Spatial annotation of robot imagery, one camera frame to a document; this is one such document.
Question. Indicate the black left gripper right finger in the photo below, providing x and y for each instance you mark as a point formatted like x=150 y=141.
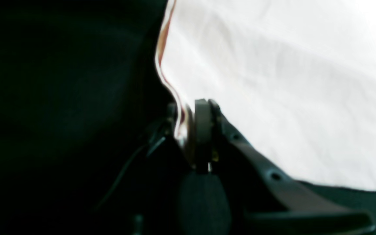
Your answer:
x=262 y=198

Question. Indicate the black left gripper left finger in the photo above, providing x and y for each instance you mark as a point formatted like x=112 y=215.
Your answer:
x=141 y=199

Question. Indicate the black table cloth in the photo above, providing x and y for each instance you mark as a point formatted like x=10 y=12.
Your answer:
x=79 y=85

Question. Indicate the light pink T-shirt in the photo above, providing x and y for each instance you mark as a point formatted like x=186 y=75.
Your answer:
x=296 y=77

